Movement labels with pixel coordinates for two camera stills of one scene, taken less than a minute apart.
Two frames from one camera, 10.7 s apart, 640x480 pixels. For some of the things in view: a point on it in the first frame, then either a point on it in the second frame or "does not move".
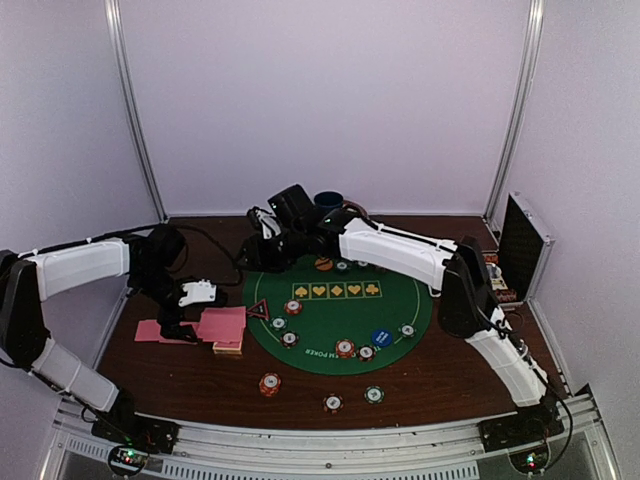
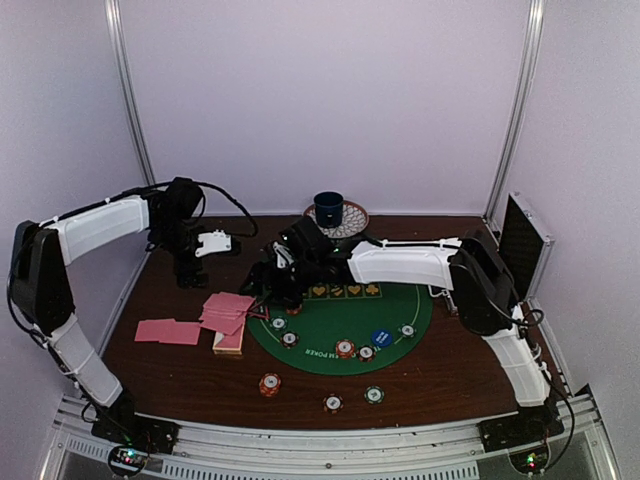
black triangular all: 259,310 does not move
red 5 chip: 345,348 does not move
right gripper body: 277,257 → 289,285
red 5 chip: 293,307 does not move
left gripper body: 165,317 → 173,238
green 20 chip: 407,330 does not move
